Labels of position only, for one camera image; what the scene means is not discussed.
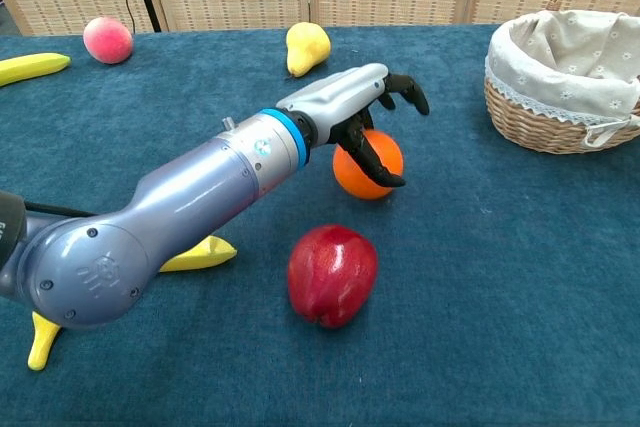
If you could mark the left black grey robot hand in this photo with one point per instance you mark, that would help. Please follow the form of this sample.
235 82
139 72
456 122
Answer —
340 94

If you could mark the orange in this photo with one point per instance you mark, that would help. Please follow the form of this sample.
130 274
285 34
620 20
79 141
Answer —
385 152

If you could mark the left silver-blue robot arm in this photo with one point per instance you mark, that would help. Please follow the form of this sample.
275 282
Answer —
190 197

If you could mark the wicker basket with cloth liner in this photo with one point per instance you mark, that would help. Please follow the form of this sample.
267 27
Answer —
555 72

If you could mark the yellow pear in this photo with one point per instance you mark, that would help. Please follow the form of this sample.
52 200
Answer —
306 47

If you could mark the dark red apple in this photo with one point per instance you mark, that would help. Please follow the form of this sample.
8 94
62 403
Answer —
332 277

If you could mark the yellow banana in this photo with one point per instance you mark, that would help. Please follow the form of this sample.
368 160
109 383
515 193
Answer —
205 254
30 68

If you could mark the pink peach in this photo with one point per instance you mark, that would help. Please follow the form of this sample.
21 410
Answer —
107 40

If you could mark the dark blue carpet mat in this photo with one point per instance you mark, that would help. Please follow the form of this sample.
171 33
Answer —
500 272

